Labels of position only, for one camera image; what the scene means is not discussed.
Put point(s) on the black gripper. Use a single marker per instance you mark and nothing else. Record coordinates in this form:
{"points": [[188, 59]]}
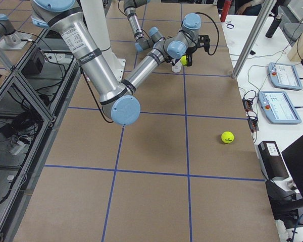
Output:
{"points": [[189, 60]]}

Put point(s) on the tennis ball with Roland Garros print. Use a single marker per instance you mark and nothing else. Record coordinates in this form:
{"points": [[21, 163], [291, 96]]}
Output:
{"points": [[184, 60]]}

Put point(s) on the Wilson tennis ball can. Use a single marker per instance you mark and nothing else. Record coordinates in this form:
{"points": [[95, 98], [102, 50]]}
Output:
{"points": [[176, 65]]}

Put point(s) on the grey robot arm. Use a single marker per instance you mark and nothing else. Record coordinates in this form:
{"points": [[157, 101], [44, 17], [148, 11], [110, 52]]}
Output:
{"points": [[82, 26], [141, 27]]}

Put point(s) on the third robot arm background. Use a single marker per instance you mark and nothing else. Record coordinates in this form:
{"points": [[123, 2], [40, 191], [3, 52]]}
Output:
{"points": [[10, 39]]}

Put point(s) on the red water bottle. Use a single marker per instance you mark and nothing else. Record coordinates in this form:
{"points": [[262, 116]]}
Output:
{"points": [[225, 10]]}

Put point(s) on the person in black shirt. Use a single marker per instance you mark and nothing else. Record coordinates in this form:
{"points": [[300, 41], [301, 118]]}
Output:
{"points": [[248, 7]]}

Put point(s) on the orange power strip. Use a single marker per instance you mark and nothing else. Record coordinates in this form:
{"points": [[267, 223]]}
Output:
{"points": [[251, 115]]}

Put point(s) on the black water bottle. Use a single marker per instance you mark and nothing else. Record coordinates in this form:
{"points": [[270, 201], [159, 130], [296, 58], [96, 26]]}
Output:
{"points": [[274, 25]]}

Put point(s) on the blue teach pendant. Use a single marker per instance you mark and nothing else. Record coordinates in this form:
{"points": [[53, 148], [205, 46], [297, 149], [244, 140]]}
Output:
{"points": [[284, 76], [277, 108]]}

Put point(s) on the grey office chair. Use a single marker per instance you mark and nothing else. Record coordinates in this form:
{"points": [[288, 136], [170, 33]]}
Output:
{"points": [[292, 31]]}

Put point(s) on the black box with label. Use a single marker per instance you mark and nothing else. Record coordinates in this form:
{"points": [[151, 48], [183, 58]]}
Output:
{"points": [[274, 167]]}

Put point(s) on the black computer monitor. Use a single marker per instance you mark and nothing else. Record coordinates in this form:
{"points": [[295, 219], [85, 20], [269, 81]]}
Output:
{"points": [[284, 205]]}

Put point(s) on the aluminium frame post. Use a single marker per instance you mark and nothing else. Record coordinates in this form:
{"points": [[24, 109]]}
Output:
{"points": [[260, 20]]}

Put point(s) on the aluminium table frame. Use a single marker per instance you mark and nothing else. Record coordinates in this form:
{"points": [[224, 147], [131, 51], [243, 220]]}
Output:
{"points": [[36, 86]]}

